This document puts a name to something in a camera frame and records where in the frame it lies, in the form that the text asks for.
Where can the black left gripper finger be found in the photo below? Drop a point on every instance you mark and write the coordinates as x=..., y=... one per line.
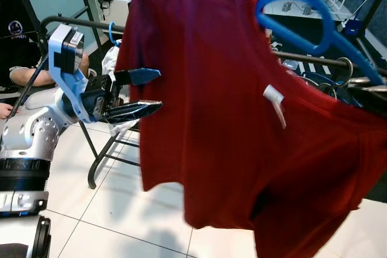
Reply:
x=136, y=77
x=133, y=113

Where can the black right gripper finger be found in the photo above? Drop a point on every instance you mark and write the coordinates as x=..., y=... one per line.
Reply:
x=370, y=85
x=375, y=102

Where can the red t-shirt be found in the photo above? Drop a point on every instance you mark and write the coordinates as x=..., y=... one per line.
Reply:
x=211, y=101

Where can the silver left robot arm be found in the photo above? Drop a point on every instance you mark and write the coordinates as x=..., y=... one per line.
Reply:
x=27, y=137

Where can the white plastic bag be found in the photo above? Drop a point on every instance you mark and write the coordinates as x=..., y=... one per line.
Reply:
x=110, y=61

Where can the small blue hook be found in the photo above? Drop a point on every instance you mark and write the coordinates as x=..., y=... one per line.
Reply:
x=111, y=34

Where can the seated person black shirt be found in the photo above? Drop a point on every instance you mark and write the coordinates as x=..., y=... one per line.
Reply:
x=15, y=34

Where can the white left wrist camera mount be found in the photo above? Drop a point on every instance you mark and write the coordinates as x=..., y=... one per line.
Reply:
x=60, y=67

